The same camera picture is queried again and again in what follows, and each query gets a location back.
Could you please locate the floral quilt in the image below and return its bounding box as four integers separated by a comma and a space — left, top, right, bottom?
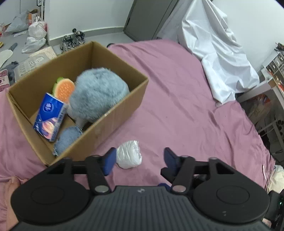
265, 164, 284, 194

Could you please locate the white insole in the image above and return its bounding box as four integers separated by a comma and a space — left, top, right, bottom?
0, 49, 13, 68

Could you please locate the grey drawer organizer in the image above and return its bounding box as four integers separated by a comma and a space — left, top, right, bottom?
265, 52, 284, 78

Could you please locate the peach pink cloth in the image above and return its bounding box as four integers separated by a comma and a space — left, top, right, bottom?
0, 176, 29, 231

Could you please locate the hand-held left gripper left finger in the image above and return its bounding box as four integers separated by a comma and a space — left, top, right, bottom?
45, 147, 117, 195

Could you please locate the small cardboard carton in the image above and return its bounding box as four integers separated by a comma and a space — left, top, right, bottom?
28, 9, 39, 25

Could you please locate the pink bed sheet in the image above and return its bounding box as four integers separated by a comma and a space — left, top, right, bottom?
0, 39, 275, 231

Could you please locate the pink cartoon cushion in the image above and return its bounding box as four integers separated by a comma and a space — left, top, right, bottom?
0, 69, 11, 92

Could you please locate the brown cardboard box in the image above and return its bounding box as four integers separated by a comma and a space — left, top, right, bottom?
7, 41, 149, 166

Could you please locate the white cover sheet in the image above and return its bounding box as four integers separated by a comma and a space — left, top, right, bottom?
181, 0, 260, 105

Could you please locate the orange shopping bag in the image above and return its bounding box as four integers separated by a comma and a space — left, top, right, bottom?
246, 93, 272, 125

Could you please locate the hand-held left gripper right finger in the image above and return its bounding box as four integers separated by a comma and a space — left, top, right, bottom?
164, 147, 239, 194

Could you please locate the grey plastic bag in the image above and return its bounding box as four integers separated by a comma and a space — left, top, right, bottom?
4, 10, 30, 34

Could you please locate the grey door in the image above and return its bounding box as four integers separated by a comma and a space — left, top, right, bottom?
123, 0, 180, 41

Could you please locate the large blue fluffy plush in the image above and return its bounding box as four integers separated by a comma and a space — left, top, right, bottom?
67, 67, 130, 129

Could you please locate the white plastic bag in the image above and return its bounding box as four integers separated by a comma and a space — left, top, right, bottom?
28, 19, 47, 39
116, 140, 143, 170
21, 37, 47, 54

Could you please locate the grey parcel bag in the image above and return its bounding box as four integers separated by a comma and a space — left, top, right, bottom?
13, 54, 50, 78

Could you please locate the orange burger plush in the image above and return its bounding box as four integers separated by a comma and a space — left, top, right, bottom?
52, 77, 76, 104

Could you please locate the floral flat package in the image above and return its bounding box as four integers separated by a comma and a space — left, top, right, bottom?
29, 46, 57, 60

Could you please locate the small blue denim plush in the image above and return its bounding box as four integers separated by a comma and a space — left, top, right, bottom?
53, 125, 83, 157

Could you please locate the white desk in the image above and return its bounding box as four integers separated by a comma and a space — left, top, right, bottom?
236, 67, 284, 143

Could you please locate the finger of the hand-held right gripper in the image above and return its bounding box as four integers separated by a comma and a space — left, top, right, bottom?
160, 168, 178, 183
157, 183, 172, 192

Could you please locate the blue tissue pack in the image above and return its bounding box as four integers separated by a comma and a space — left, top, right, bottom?
33, 92, 68, 143

